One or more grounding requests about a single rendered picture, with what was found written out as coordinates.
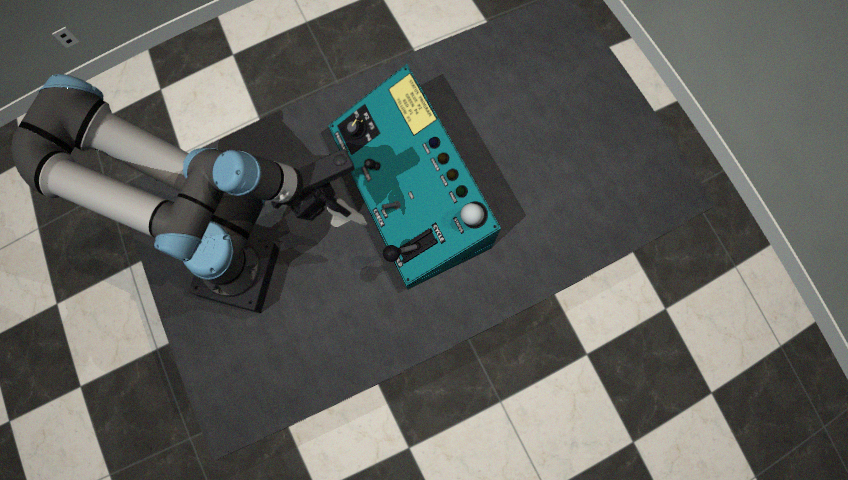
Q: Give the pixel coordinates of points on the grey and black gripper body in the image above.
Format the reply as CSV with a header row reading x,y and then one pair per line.
x,y
309,205

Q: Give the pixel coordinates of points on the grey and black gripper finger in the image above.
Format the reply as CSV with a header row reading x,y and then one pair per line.
x,y
338,208

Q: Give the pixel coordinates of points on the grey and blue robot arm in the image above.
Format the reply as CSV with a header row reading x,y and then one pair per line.
x,y
70,112

